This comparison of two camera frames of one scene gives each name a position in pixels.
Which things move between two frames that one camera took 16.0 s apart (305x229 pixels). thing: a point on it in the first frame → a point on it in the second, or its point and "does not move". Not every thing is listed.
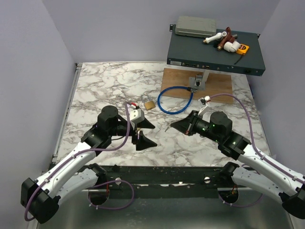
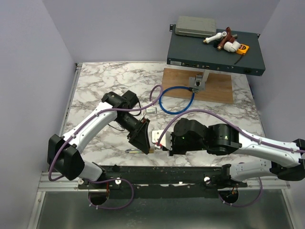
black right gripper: x=182 y=125 → x=173 y=151
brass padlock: x=149 y=104 → x=137 y=150
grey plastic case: x=196 y=26 does not move
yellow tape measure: x=242 y=49 does not move
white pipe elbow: x=231 y=46 does not move
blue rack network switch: x=193 y=52 does not move
